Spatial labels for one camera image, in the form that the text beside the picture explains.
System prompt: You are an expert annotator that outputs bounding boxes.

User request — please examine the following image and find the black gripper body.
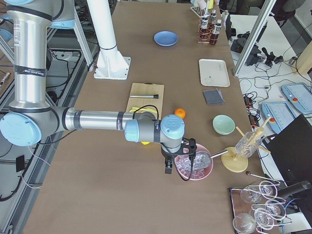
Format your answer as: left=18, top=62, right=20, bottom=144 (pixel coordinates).
left=160, top=143, right=175, bottom=162

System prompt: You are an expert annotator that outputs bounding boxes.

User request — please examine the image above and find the copper wire bottle rack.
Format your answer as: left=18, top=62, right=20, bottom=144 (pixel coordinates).
left=198, top=24, right=221, bottom=45

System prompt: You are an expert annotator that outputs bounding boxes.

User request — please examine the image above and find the aluminium frame post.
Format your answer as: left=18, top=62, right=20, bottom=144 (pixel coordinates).
left=233, top=0, right=276, bottom=78

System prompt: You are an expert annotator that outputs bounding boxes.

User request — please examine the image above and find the blue plate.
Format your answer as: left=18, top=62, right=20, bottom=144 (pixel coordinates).
left=154, top=31, right=178, bottom=47

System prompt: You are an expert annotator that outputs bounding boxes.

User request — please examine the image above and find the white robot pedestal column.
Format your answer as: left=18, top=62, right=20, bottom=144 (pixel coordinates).
left=87, top=0, right=131, bottom=80

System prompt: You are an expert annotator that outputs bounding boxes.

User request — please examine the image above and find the wine glass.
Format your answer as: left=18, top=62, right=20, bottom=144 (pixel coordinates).
left=240, top=185, right=262, bottom=204
left=233, top=213, right=256, bottom=234
left=254, top=208, right=274, bottom=230
left=265, top=199, right=286, bottom=219

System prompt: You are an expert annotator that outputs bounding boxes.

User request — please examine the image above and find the metal ice scoop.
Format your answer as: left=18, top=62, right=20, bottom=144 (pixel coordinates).
left=193, top=150, right=228, bottom=170

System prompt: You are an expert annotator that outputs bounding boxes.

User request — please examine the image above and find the dark bottle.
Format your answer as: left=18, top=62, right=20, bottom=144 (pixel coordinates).
left=199, top=15, right=209, bottom=42
left=210, top=19, right=222, bottom=45
left=209, top=9, right=216, bottom=28

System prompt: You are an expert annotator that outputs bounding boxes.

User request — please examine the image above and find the black monitor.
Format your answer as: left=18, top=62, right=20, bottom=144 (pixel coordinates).
left=263, top=114, right=312, bottom=182

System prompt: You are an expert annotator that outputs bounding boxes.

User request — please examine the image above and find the cream serving tray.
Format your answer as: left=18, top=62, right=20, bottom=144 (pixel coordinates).
left=199, top=58, right=230, bottom=87

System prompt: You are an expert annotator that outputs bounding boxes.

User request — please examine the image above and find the clear ice cubes pile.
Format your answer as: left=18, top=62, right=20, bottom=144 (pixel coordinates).
left=175, top=151, right=211, bottom=178

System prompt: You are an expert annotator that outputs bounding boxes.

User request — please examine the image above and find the dark bottle front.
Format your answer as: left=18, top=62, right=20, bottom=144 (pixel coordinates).
left=210, top=19, right=222, bottom=45

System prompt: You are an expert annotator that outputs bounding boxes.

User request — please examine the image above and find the dark wood glass tray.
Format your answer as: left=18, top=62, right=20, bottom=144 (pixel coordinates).
left=229, top=187, right=252, bottom=217

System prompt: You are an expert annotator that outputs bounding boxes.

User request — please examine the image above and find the wooden cutting board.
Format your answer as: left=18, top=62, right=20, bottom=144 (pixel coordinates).
left=126, top=83, right=164, bottom=117

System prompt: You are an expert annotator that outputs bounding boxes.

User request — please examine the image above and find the blue teach pendant near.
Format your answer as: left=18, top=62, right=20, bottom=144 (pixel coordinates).
left=261, top=101, right=297, bottom=134

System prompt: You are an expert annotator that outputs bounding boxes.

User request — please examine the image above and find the orange fruit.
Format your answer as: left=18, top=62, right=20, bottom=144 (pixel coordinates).
left=174, top=108, right=186, bottom=119

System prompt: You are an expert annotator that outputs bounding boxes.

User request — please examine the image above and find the wooden cup tree stand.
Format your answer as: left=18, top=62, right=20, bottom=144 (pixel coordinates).
left=221, top=116, right=271, bottom=173

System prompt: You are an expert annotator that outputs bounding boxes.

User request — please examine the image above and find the dark bottle middle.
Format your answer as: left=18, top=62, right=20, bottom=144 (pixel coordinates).
left=199, top=15, right=209, bottom=42

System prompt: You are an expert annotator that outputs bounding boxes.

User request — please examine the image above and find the metal handled knife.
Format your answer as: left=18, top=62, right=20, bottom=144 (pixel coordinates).
left=129, top=94, right=159, bottom=99

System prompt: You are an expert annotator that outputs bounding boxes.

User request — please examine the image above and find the yellow banana peel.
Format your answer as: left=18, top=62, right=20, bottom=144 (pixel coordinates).
left=129, top=106, right=157, bottom=113

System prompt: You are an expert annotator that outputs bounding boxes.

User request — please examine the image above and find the blue teach pendant far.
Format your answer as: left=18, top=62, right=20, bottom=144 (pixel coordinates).
left=281, top=82, right=312, bottom=115

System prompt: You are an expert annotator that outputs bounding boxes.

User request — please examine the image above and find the mint green bowl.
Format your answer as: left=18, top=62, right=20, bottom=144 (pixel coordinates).
left=213, top=115, right=235, bottom=135

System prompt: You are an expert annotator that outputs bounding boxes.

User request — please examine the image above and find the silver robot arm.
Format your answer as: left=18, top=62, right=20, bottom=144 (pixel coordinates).
left=0, top=0, right=185, bottom=173

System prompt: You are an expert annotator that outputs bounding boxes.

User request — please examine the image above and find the grey folded cloth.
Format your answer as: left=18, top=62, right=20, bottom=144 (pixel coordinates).
left=203, top=89, right=225, bottom=105

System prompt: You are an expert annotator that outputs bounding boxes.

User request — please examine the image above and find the dark bottle back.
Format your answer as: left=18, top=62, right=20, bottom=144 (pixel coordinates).
left=209, top=9, right=216, bottom=28

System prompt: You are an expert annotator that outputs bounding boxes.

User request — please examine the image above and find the clear glass mug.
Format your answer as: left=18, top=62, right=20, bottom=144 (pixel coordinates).
left=235, top=132, right=261, bottom=158

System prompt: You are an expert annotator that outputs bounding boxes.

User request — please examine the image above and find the blue teach pendant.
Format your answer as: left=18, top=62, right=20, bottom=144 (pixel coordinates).
left=281, top=82, right=312, bottom=115
left=261, top=101, right=297, bottom=134

